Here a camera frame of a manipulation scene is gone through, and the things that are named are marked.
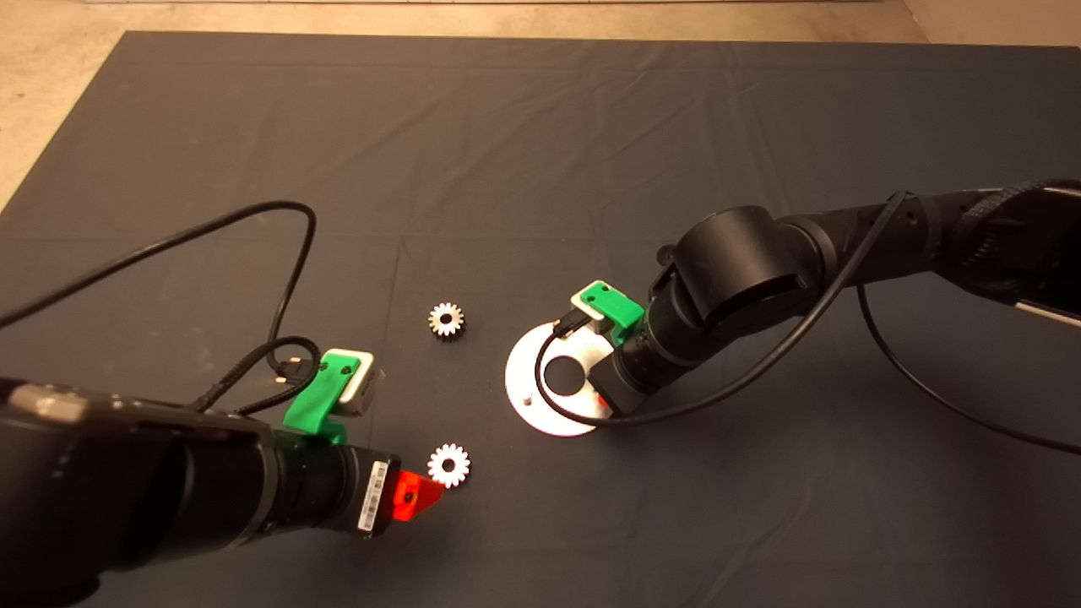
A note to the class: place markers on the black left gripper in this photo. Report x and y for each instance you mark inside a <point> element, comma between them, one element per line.
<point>350,490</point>

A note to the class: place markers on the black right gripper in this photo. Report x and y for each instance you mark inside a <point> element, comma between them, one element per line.
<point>629,378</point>

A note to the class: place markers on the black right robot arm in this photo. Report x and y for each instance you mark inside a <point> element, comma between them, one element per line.
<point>743,266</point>

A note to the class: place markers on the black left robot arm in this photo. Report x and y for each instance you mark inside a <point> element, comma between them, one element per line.
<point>127,490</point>

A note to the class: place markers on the lower white gear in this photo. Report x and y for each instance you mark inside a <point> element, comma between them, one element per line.
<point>459,473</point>

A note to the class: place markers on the white gear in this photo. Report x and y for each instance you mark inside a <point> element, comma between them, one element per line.
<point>459,473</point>
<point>454,328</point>

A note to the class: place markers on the upper white gear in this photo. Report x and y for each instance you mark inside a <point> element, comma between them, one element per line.
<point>454,328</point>

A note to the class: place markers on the dark grey table cloth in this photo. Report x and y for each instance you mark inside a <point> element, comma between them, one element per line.
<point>591,169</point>

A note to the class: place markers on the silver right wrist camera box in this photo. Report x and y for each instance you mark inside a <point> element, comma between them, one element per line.
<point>594,321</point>

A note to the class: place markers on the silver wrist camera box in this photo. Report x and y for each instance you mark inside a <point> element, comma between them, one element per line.
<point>594,321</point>
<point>365,390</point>

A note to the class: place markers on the white round base plate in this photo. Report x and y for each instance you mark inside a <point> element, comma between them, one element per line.
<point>519,388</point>

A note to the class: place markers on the green right camera mount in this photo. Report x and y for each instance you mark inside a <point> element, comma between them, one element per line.
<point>618,311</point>

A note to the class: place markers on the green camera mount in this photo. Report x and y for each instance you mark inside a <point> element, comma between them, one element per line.
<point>618,311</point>
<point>318,395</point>

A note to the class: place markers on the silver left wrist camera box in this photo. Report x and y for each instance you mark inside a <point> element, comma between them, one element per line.
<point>365,390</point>

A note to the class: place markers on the green left camera mount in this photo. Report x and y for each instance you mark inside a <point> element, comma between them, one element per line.
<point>318,395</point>

